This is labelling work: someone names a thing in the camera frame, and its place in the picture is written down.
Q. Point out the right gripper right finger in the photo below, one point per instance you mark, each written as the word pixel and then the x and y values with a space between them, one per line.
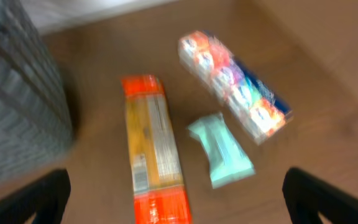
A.
pixel 307 197

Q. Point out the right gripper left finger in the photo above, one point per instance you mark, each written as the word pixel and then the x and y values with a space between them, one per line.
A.
pixel 44 198

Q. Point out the Kleenex tissue multipack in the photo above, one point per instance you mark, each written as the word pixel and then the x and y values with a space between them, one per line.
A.
pixel 260 111

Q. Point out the grey plastic laundry basket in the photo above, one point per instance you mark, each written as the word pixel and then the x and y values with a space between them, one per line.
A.
pixel 35 123

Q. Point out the mint green wipes packet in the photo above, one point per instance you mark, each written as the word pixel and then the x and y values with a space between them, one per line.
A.
pixel 227 160

